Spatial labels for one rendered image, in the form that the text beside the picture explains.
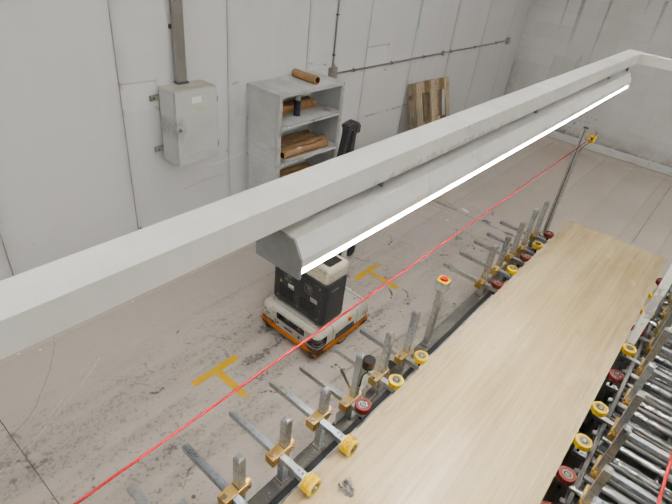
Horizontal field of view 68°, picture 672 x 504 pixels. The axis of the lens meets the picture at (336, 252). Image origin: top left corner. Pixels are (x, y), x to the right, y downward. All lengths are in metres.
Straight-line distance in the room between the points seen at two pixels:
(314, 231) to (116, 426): 2.92
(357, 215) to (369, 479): 1.53
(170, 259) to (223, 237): 0.09
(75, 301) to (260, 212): 0.29
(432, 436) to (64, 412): 2.42
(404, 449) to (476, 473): 0.33
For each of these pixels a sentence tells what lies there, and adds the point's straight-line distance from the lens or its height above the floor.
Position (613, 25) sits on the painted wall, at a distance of 9.68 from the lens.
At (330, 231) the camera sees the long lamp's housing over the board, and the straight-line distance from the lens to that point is 0.93.
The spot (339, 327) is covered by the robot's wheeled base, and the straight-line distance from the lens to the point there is 3.91.
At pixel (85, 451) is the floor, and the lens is 3.61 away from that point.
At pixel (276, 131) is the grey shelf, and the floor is 1.22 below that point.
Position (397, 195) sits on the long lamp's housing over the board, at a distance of 1.09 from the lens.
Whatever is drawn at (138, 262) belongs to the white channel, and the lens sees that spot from 0.68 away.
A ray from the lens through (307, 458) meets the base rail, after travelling 2.58.
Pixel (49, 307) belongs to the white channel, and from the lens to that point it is 0.65.
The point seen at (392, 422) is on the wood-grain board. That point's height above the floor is 0.90.
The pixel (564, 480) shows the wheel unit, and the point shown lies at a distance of 2.63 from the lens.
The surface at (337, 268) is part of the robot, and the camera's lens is 3.52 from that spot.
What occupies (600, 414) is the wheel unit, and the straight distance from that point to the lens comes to 3.01.
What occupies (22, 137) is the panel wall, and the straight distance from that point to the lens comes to 3.93.
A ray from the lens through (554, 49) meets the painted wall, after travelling 9.93.
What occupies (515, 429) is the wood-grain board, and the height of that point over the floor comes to 0.90.
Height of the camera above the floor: 2.85
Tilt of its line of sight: 34 degrees down
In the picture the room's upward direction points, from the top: 7 degrees clockwise
